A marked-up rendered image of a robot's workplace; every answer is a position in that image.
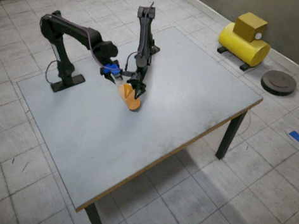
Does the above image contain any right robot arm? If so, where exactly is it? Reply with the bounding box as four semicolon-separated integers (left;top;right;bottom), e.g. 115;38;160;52
41;10;118;92

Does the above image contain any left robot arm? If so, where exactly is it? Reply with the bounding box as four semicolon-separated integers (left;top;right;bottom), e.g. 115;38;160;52
134;6;160;76

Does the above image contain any orange plastic bottle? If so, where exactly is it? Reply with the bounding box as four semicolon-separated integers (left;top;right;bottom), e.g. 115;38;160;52
118;83;140;109

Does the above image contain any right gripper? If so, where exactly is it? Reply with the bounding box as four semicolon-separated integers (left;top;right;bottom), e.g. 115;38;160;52
99;58;120;84

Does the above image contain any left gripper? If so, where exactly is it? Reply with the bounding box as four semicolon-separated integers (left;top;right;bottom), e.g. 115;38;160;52
126;72;146;100

